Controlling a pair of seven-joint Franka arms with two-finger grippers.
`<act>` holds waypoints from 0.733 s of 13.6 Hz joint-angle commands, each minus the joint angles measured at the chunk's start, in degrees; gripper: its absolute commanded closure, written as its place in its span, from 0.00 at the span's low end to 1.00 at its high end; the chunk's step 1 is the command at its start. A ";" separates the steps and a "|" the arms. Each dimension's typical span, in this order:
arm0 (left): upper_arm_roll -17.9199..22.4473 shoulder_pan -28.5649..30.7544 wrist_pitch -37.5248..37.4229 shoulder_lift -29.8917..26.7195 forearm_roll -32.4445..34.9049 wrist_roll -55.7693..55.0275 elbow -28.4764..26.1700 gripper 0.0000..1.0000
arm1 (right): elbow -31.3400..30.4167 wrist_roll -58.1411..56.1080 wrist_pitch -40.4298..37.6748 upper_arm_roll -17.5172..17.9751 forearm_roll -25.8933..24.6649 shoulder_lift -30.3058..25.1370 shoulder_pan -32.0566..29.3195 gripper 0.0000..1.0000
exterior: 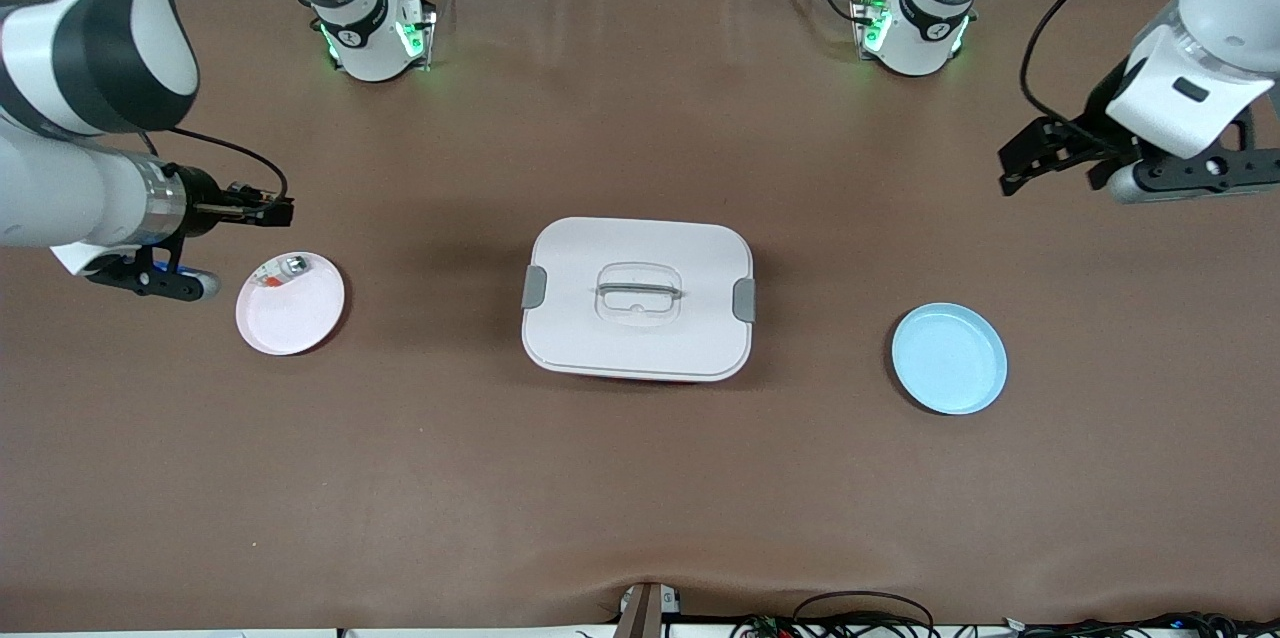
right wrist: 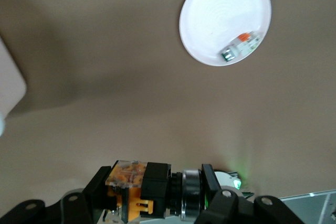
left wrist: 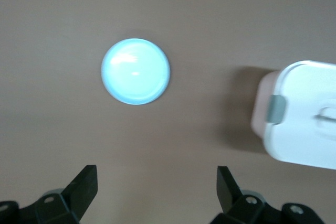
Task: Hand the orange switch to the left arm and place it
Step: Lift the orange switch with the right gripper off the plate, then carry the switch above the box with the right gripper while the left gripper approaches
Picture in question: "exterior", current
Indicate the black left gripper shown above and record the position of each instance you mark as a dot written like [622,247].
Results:
[1098,122]

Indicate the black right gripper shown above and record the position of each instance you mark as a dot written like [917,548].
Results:
[203,197]

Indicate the orange switch with black head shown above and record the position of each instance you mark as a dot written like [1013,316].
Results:
[280,211]

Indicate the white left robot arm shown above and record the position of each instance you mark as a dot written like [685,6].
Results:
[1230,18]

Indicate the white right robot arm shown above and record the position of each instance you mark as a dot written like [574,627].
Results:
[60,198]

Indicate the grey box latch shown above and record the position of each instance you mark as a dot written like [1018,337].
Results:
[534,287]
[745,301]

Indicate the white lidded storage box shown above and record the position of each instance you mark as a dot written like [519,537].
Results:
[580,248]

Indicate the pink round plate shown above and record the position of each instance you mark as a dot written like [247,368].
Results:
[290,328]

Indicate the light blue round plate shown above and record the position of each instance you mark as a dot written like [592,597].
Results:
[950,363]

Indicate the brown camera mount bracket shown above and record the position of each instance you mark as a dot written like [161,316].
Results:
[640,618]

